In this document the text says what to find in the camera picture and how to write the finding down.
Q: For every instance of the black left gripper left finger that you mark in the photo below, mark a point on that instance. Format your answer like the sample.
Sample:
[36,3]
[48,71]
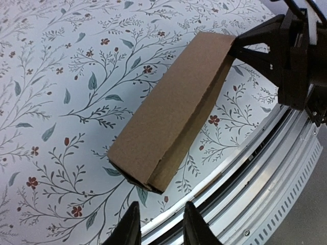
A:
[128,230]

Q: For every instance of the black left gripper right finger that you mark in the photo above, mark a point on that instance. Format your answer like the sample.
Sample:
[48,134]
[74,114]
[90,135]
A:
[195,229]

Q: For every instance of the brown cardboard paper box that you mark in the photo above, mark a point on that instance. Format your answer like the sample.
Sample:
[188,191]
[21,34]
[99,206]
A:
[154,142]

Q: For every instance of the floral patterned table mat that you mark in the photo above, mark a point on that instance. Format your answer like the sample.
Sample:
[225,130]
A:
[72,74]

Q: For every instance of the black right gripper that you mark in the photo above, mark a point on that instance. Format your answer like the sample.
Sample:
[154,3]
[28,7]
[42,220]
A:
[302,83]

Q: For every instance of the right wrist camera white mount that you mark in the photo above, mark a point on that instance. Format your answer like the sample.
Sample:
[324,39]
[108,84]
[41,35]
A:
[315,16]

